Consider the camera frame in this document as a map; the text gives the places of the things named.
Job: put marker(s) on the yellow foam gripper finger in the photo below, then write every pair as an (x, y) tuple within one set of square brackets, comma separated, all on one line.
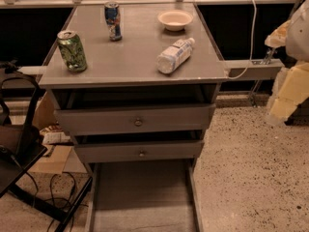
[(278, 37), (290, 89)]

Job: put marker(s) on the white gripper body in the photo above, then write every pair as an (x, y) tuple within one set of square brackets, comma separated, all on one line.
[(299, 38)]

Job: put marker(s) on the blue label plastic bottle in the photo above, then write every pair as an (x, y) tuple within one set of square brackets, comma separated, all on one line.
[(174, 55)]

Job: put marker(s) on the grey top drawer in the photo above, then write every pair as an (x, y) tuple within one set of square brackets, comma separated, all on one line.
[(116, 120)]

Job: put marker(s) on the grey drawer cabinet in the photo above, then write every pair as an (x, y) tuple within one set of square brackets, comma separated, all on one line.
[(124, 73)]

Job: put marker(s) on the grey open bottom drawer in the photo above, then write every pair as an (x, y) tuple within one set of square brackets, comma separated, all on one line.
[(144, 196)]

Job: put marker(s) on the grey middle drawer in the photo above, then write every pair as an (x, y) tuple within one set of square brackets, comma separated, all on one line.
[(167, 150)]

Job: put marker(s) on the white paper bowl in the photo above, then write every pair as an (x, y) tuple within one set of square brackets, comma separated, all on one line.
[(175, 20)]

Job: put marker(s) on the blue soda can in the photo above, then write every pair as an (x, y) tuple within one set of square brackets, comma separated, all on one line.
[(112, 19)]

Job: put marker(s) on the green soda can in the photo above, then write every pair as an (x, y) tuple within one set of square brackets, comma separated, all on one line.
[(72, 51)]

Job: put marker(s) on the cardboard piece on floor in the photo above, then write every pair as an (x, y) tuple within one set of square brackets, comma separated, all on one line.
[(53, 161)]

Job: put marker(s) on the black chair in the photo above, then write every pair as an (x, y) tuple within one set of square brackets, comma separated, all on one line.
[(21, 148)]

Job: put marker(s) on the grey metal rail beam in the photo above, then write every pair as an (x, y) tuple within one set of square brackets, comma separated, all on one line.
[(240, 70)]

